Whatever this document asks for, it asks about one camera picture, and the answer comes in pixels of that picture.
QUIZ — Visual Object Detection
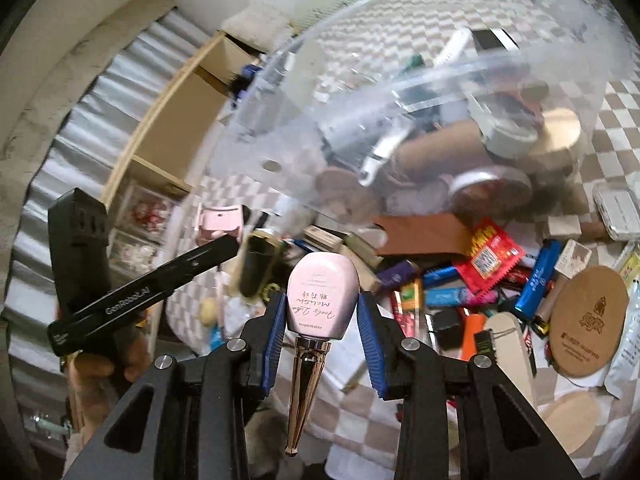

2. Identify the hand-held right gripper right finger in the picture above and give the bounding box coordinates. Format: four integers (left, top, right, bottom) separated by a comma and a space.
356, 291, 583, 480

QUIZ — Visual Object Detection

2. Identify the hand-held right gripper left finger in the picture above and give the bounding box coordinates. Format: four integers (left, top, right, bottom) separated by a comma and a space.
62, 290, 290, 480

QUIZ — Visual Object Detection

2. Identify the pink bottle gold cap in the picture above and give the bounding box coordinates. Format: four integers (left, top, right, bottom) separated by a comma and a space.
284, 252, 361, 457

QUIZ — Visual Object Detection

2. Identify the clear plastic storage container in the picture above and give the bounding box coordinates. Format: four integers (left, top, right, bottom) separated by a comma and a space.
207, 0, 632, 231

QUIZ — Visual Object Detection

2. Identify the person's left hand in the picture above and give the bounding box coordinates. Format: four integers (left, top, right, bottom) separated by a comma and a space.
65, 322, 153, 426

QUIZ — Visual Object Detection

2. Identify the framed plush toy display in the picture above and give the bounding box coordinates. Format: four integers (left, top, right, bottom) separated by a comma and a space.
107, 182, 181, 271

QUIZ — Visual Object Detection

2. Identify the black bottle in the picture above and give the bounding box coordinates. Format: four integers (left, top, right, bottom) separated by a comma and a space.
239, 230, 283, 301

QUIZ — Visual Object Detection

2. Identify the orange lighter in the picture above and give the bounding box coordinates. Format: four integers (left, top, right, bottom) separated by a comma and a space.
460, 312, 488, 361

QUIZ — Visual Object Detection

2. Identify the wooden stamp block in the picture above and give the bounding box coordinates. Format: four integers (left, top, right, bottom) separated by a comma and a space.
305, 227, 346, 251

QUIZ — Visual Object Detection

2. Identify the grey-white curtain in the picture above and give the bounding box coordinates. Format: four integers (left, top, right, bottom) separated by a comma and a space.
15, 10, 216, 311

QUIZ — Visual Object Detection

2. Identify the brown leather sleeve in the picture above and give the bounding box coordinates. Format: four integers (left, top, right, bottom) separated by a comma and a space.
372, 212, 473, 259

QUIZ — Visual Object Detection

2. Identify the oval wooden board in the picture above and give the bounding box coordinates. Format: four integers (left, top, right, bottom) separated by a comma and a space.
482, 312, 538, 406

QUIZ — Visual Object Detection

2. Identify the red packet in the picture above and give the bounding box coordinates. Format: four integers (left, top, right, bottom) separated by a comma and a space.
452, 217, 526, 296

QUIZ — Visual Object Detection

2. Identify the blue lighter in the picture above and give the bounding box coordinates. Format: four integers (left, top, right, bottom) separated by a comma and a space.
515, 240, 563, 321

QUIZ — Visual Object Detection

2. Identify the long wooden shelf unit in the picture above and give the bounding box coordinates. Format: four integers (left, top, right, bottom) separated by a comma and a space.
107, 32, 266, 197

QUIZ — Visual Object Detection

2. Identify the silver metal tool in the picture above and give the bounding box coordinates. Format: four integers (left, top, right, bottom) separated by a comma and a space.
357, 127, 416, 186

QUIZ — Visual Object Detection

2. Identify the round metal tin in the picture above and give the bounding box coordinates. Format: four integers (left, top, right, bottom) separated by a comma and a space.
447, 165, 533, 217

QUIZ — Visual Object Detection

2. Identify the twine-wrapped cardboard tube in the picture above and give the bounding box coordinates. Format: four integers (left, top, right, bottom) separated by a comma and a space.
390, 122, 483, 181

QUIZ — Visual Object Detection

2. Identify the engraved round wooden coaster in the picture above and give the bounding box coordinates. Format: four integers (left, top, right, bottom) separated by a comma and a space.
547, 265, 630, 378

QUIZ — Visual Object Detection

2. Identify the small wooden block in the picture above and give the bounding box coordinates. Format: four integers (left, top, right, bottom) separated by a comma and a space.
542, 212, 583, 241

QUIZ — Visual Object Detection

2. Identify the white packet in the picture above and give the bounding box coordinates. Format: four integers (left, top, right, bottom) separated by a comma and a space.
602, 280, 640, 401

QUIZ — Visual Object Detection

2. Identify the grey tape dispenser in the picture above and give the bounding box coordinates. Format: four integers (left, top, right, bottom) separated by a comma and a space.
467, 95, 543, 158

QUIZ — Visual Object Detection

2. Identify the clear plastic case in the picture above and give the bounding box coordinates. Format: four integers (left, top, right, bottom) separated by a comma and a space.
592, 180, 640, 241

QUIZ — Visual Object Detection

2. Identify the large wooden block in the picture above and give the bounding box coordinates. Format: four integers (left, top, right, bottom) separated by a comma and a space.
537, 106, 583, 161

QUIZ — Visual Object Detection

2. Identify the black box white edge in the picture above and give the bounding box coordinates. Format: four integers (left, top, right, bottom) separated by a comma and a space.
470, 27, 521, 54

